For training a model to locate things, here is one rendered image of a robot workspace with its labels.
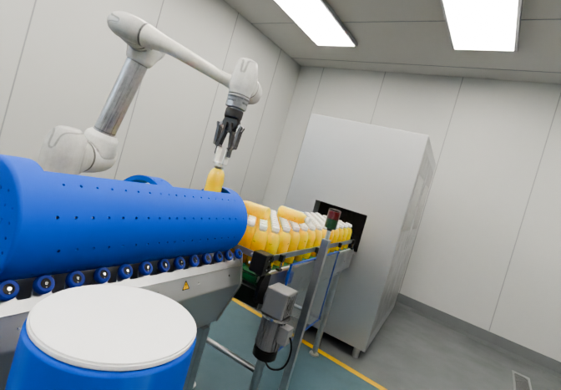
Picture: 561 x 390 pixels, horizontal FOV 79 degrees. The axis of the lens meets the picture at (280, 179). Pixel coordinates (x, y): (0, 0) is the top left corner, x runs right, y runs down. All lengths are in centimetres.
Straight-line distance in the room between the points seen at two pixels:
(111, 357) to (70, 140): 120
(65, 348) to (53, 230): 34
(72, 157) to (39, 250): 83
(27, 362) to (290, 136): 599
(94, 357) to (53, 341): 7
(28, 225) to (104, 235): 18
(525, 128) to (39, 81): 556
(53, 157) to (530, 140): 511
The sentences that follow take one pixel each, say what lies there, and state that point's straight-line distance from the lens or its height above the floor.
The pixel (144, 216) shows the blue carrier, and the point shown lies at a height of 114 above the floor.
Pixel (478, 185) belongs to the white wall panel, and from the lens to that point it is 534.
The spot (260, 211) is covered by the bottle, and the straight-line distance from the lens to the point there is 179.
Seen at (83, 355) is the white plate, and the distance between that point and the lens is 62.
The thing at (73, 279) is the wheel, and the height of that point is 97.
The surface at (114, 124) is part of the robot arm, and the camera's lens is 184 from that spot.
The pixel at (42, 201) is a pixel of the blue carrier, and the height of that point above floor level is 117.
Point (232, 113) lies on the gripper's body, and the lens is 142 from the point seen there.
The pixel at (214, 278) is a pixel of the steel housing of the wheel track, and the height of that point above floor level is 88.
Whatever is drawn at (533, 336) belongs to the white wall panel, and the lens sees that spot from 544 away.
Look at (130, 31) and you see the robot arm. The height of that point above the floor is 176.
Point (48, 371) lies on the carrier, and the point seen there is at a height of 101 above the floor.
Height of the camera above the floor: 137
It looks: 1 degrees down
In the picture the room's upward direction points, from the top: 16 degrees clockwise
